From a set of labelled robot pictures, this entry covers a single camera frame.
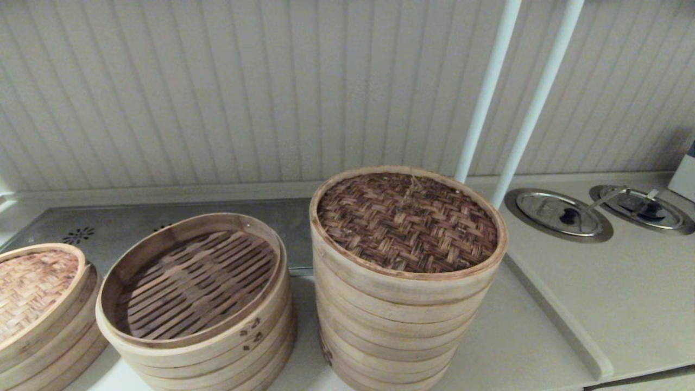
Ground far steel round lid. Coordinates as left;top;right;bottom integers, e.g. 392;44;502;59
589;185;695;236

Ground steel round lid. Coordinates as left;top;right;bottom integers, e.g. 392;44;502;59
504;188;614;244
589;185;695;236

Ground white container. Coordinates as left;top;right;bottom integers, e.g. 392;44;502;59
668;140;695;203

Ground white metal pole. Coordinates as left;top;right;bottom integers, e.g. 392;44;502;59
454;0;522;184
490;0;585;210

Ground near steel round lid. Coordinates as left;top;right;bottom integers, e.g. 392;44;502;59
504;188;614;244

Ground steel pot lid black knob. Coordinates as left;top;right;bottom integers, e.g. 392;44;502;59
515;192;604;238
599;187;685;230

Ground bamboo steamer stack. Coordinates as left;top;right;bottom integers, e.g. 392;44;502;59
314;255;497;391
0;266;109;391
96;212;298;391

